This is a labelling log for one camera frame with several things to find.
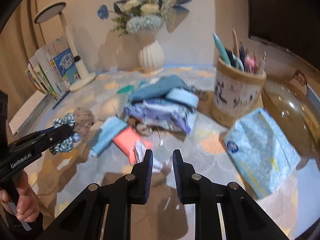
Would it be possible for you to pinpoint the white desk lamp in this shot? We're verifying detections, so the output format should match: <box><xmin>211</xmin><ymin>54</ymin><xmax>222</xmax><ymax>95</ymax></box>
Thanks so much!
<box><xmin>34</xmin><ymin>1</ymin><xmax>97</xmax><ymax>92</ymax></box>

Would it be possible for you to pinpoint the cream fluffy plush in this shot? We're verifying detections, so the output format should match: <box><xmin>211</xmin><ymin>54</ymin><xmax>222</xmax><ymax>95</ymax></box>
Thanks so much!
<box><xmin>98</xmin><ymin>94</ymin><xmax>126</xmax><ymax>121</ymax></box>

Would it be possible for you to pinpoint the black sleeve forearm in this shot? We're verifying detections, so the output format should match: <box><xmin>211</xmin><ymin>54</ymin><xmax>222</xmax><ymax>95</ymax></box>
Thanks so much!
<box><xmin>4</xmin><ymin>211</ymin><xmax>45</xmax><ymax>240</ymax></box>

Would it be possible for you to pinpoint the glass lid wicker basket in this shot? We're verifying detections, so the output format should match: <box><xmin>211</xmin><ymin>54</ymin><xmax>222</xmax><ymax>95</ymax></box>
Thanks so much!
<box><xmin>261</xmin><ymin>75</ymin><xmax>319</xmax><ymax>158</ymax></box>

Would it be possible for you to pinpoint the blue cloth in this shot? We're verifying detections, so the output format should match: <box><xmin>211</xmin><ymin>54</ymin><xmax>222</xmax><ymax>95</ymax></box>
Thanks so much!
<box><xmin>128</xmin><ymin>75</ymin><xmax>191</xmax><ymax>102</ymax></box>

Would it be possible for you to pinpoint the blue white flower bouquet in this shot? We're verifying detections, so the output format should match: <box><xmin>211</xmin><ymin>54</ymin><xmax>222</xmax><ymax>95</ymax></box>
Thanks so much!
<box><xmin>97</xmin><ymin>0</ymin><xmax>193</xmax><ymax>36</ymax></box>

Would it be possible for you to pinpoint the stack of books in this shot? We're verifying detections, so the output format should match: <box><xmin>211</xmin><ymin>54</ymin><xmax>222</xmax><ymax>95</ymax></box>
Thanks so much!
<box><xmin>29</xmin><ymin>36</ymin><xmax>80</xmax><ymax>101</ymax></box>

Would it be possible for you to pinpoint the purple patterned plastic bag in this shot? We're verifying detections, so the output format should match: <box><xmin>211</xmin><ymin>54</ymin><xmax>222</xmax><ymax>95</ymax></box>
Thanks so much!
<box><xmin>124</xmin><ymin>99</ymin><xmax>196</xmax><ymax>134</ymax></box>

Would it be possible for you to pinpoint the pink pen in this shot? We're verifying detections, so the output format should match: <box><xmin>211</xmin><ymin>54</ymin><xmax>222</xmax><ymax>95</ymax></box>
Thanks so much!
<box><xmin>244</xmin><ymin>56</ymin><xmax>255</xmax><ymax>74</ymax></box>

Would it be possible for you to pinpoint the white paper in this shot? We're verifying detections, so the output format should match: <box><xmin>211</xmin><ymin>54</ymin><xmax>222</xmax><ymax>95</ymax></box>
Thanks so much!
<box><xmin>134</xmin><ymin>141</ymin><xmax>172</xmax><ymax>175</ymax></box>

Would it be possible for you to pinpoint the coral pink pouch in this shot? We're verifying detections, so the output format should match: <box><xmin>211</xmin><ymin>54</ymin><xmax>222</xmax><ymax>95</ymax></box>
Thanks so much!
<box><xmin>112</xmin><ymin>127</ymin><xmax>153</xmax><ymax>166</ymax></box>

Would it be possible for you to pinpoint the person's left hand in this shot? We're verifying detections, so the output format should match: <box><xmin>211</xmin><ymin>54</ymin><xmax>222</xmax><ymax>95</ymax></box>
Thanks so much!
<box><xmin>16</xmin><ymin>171</ymin><xmax>40</xmax><ymax>223</ymax></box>

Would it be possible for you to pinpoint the brown fluffy plush toy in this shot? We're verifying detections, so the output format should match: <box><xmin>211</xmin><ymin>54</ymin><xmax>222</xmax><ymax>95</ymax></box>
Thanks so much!
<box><xmin>73</xmin><ymin>107</ymin><xmax>95</xmax><ymax>139</ymax></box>

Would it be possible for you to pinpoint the blue white checkered scrunchie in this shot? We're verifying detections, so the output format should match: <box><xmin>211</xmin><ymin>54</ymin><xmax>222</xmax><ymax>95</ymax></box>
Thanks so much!
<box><xmin>49</xmin><ymin>113</ymin><xmax>81</xmax><ymax>155</ymax></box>

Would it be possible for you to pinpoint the light blue face mask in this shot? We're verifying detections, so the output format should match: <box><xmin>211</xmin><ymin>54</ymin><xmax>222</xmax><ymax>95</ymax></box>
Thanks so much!
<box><xmin>89</xmin><ymin>116</ymin><xmax>127</xmax><ymax>157</ymax></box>

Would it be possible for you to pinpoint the bamboo pen holder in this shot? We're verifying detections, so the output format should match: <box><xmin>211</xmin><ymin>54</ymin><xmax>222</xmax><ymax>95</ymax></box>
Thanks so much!
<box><xmin>210</xmin><ymin>58</ymin><xmax>266</xmax><ymax>127</ymax></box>

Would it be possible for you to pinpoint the wooden pencil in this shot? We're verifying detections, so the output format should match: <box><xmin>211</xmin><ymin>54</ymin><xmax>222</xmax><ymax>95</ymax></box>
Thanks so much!
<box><xmin>232</xmin><ymin>29</ymin><xmax>240</xmax><ymax>57</ymax></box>

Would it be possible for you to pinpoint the light blue tissue pack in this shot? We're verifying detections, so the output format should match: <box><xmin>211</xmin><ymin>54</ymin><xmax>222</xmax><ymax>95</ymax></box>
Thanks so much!
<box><xmin>223</xmin><ymin>108</ymin><xmax>300</xmax><ymax>199</ymax></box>

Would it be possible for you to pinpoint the teal towel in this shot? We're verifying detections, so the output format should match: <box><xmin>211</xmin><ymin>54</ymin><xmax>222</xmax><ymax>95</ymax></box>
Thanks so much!
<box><xmin>117</xmin><ymin>85</ymin><xmax>135</xmax><ymax>94</ymax></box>

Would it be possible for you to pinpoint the white ribbed vase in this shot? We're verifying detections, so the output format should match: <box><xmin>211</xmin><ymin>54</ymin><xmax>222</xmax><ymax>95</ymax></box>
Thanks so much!
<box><xmin>138</xmin><ymin>30</ymin><xmax>164</xmax><ymax>74</ymax></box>

